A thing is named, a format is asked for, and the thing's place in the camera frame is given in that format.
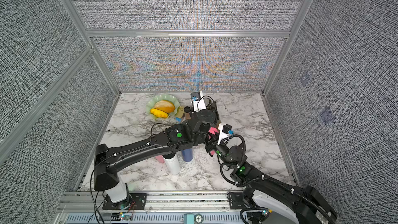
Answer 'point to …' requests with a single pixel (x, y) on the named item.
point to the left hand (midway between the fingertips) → (215, 103)
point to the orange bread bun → (165, 105)
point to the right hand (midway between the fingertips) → (204, 126)
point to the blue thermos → (187, 154)
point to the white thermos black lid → (172, 163)
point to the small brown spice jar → (187, 110)
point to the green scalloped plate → (159, 97)
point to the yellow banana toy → (158, 113)
